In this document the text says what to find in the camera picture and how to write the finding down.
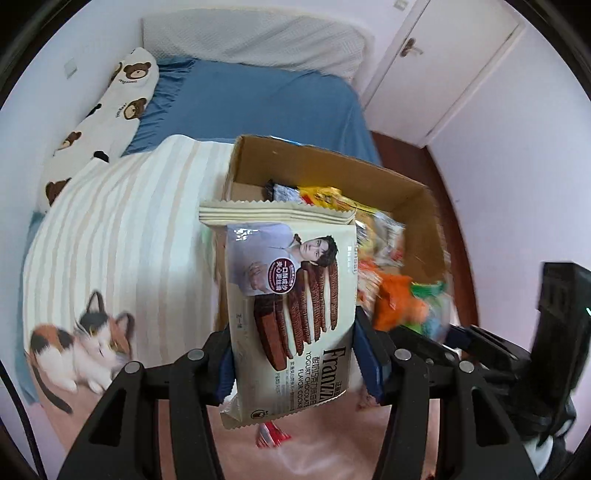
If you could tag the cream chocolate cookie packet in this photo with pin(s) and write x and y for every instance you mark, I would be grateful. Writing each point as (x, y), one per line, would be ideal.
(286, 295)

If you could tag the white wall switch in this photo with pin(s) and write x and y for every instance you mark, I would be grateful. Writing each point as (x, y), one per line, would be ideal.
(70, 68)
(400, 3)

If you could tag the cat print blanket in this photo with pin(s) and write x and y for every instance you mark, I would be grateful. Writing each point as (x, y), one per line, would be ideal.
(138, 221)

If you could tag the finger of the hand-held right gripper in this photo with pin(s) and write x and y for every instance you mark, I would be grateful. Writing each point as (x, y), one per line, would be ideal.
(494, 350)

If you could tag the yellow round cookie packet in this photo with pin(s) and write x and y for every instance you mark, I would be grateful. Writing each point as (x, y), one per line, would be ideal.
(383, 235)

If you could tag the red triangular snack packet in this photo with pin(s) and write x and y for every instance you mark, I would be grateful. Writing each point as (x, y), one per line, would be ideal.
(272, 436)

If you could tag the cardboard box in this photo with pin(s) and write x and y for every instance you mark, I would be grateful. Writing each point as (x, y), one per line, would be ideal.
(332, 170)

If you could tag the yellow snack packet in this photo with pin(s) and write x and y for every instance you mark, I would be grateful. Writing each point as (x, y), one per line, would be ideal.
(323, 197)

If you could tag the grey textured pillow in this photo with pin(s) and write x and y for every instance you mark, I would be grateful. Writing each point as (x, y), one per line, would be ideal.
(254, 41)

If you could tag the white door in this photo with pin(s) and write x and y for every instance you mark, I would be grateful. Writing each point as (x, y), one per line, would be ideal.
(452, 74)

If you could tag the green colourful candy packet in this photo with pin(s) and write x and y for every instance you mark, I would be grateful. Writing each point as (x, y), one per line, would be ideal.
(431, 304)

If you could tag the black snack packet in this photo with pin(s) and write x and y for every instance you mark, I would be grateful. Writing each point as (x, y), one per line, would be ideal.
(281, 191)

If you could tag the bear print pillow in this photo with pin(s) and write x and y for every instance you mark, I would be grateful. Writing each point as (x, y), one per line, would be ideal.
(111, 106)

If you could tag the blue bed sheet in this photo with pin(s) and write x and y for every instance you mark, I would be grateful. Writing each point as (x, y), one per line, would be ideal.
(258, 106)

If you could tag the orange snack packet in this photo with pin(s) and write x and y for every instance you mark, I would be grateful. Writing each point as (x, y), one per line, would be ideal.
(395, 300)

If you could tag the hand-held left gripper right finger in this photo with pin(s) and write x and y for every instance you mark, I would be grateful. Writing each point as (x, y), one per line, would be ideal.
(369, 364)

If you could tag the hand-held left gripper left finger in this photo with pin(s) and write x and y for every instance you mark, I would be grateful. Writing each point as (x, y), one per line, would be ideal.
(226, 369)

